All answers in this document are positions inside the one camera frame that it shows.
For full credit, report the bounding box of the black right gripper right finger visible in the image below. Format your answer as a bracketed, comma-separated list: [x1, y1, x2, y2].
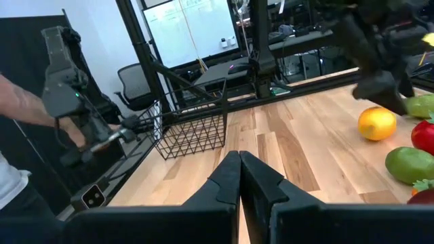
[239, 150, 326, 244]

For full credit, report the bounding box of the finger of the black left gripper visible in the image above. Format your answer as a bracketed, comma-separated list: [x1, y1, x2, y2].
[398, 64, 417, 99]
[351, 69, 408, 116]

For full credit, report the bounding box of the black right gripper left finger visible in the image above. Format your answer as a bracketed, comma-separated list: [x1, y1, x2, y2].
[181, 150, 243, 207]

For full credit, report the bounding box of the green cucumber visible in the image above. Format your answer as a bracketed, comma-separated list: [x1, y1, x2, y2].
[403, 94, 434, 119]

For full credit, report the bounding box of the yellow lemon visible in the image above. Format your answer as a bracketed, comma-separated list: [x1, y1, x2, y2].
[357, 106, 397, 142]

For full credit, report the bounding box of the red fruit with green leaves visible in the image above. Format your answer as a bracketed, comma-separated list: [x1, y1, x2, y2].
[410, 113, 434, 156]

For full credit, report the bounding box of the green lime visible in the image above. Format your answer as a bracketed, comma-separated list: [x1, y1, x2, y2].
[384, 146, 434, 186]

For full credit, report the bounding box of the dark red apple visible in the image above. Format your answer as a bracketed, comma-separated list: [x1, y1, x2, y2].
[406, 188, 434, 205]

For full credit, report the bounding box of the person's forearm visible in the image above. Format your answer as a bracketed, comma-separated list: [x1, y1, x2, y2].
[0, 73, 61, 129]

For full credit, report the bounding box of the dark background desk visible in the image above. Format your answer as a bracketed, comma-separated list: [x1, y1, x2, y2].
[267, 28, 336, 59]

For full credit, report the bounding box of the dark grey desk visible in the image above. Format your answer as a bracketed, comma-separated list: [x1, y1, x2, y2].
[193, 56, 254, 89]

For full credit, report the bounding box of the black office chair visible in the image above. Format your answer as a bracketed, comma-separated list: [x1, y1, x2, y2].
[114, 62, 157, 113]

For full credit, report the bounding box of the person's hand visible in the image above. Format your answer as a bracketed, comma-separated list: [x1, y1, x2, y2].
[56, 117, 121, 150]

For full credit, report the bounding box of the person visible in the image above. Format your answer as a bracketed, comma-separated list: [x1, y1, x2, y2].
[0, 150, 56, 221]

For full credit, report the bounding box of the black wire basket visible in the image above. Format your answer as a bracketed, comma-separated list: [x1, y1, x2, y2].
[137, 78, 229, 161]

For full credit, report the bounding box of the small black camera box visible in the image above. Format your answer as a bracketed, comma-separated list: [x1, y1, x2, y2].
[80, 184, 106, 210]

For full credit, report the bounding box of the thin yellow hanging cord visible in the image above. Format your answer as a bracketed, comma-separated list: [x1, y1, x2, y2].
[178, 0, 208, 73]

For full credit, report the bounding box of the large white wall screen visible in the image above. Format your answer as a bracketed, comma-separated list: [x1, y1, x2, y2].
[141, 0, 242, 70]

